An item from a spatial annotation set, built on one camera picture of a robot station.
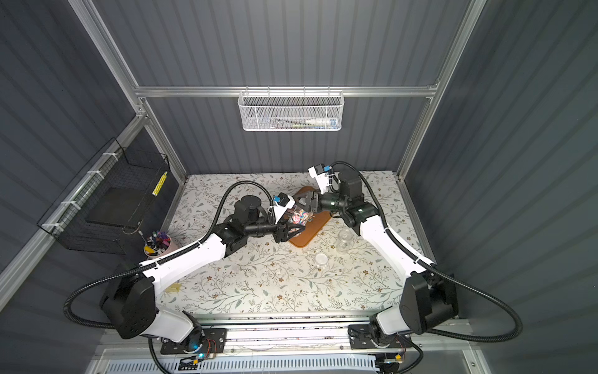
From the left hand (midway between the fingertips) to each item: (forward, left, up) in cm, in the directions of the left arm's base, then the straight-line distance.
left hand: (305, 227), depth 74 cm
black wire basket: (+7, +63, +5) cm, 64 cm away
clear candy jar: (+3, +2, +2) cm, 4 cm away
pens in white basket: (+41, -1, +12) cm, 43 cm away
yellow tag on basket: (+17, +52, +3) cm, 55 cm away
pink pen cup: (-1, +52, -10) cm, 53 cm away
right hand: (+6, +2, +7) cm, 9 cm away
